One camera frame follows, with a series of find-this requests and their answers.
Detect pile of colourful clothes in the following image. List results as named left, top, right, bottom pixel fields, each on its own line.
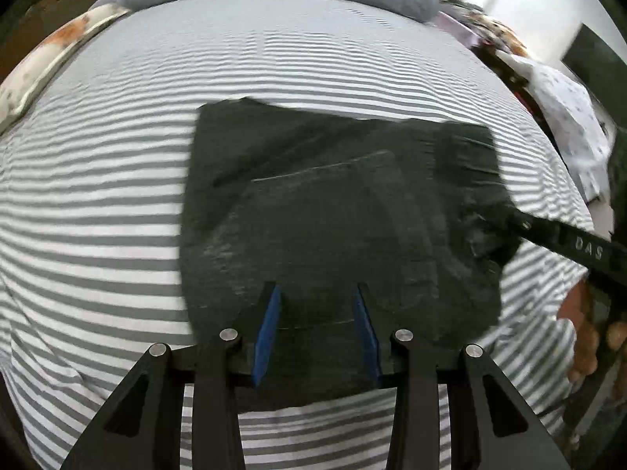
left=438, top=0, right=532, bottom=62

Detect dark flat panel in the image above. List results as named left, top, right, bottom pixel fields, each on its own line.
left=561, top=23, right=627, bottom=91

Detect grey white striped bed sheet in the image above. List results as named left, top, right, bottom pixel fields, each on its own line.
left=0, top=0, right=596, bottom=470

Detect floral patterned cloth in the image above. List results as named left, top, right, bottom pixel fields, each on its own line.
left=0, top=2, right=131, bottom=134

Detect white dotted cloth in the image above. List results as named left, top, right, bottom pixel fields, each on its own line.
left=497, top=53, right=614, bottom=202

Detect person's right hand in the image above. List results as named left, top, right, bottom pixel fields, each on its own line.
left=558, top=279, right=627, bottom=383

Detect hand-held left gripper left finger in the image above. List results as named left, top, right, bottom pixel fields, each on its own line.
left=61, top=281, right=283, bottom=470

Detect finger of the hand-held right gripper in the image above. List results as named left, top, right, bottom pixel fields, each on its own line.
left=465, top=203, right=536, bottom=248

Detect dark grey pants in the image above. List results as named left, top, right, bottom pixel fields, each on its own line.
left=179, top=98, right=520, bottom=412

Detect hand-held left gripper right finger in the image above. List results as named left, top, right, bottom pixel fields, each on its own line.
left=357, top=282, right=572, bottom=470

